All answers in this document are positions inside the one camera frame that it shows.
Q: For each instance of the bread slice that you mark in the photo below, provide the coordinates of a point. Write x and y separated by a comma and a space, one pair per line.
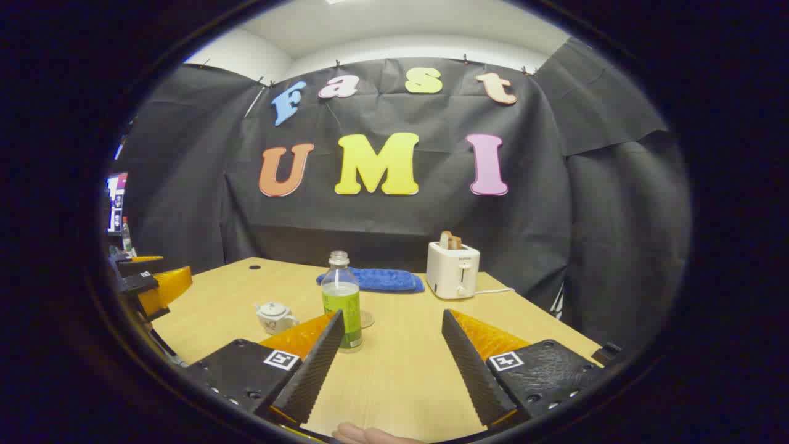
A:
449, 240

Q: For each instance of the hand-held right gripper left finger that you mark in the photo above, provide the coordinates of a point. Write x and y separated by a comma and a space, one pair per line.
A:
311, 376

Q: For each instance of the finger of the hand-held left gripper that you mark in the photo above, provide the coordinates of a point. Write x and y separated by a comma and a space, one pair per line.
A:
140, 282
142, 268

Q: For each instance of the blue towel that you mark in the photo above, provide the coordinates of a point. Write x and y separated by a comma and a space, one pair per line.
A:
388, 280

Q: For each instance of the white teacup lid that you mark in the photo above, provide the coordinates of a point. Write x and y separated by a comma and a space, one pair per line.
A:
274, 308

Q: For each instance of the red cap plastic bottle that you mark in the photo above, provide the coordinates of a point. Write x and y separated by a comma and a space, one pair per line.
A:
126, 237

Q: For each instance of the green label water bottle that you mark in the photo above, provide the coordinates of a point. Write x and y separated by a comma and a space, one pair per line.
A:
342, 302

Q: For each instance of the computer monitor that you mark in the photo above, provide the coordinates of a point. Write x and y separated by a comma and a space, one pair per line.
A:
116, 203

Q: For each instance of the round brown coaster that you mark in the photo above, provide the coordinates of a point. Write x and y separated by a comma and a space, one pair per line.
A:
367, 319

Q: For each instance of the white toaster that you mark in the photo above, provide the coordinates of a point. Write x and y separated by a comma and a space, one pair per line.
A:
450, 274

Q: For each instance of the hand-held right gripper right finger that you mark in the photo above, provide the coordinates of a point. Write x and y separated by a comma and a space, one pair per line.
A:
474, 376

